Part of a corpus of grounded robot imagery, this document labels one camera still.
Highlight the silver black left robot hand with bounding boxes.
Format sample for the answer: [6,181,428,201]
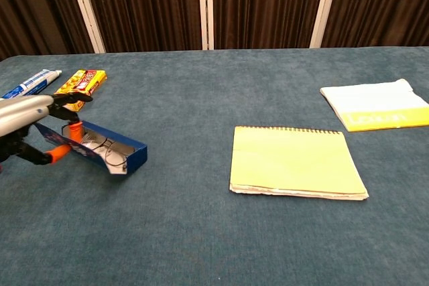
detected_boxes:
[0,92,93,166]

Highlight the thin metal-framed eyeglasses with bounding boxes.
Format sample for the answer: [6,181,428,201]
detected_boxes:
[82,131,130,170]

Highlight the blue cardboard glasses box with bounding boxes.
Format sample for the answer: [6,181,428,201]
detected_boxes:
[33,120,149,176]

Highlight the white blue toothpaste tube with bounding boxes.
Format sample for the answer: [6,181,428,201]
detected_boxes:
[0,69,63,101]

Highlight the yellow snack box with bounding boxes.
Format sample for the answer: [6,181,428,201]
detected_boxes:
[53,69,108,113]

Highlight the brown pleated curtain panel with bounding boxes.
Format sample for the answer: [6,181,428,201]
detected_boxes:
[321,0,429,48]
[78,0,204,53]
[211,0,329,50]
[0,0,97,61]

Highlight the teal velvet tablecloth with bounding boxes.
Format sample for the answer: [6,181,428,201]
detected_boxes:
[0,46,429,286]

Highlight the yellow spiral notepad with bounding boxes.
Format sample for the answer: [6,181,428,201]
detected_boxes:
[229,125,370,202]

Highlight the white yellow notebook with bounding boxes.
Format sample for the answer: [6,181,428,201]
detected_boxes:
[319,78,429,133]

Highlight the white partition frame post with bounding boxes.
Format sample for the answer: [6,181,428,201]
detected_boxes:
[308,0,342,49]
[65,0,107,54]
[198,0,215,51]

